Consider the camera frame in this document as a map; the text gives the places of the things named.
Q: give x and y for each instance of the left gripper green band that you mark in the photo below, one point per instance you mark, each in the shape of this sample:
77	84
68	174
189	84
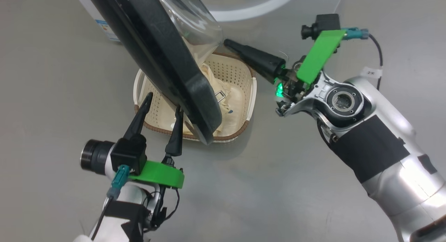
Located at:
160	174

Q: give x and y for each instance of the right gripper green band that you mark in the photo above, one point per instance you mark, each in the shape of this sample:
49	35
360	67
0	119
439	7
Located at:
320	54

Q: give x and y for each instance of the cream garment with bear print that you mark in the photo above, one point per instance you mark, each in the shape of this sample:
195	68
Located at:
233	99

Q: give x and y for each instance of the black washer door glass bowl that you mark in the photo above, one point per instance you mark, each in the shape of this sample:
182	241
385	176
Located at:
167	61

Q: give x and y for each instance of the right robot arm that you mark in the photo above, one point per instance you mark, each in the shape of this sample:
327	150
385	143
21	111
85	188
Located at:
383	144

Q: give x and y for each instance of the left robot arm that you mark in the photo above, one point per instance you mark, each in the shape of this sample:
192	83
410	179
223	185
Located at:
136	203

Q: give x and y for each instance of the cream perforated basket brown rim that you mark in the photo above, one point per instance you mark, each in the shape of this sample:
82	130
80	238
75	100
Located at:
237	71

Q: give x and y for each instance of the white front-load washing machine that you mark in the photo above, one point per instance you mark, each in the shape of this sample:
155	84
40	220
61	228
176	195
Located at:
244	14

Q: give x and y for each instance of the blue white energy label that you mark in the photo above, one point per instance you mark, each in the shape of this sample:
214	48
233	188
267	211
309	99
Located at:
108	31

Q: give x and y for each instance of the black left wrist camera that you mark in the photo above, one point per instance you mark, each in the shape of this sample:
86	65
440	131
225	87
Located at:
127	153

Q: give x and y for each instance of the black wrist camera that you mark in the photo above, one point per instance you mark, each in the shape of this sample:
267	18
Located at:
325	23
127	153

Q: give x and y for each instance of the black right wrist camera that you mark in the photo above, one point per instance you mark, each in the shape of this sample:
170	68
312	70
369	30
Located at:
325	23

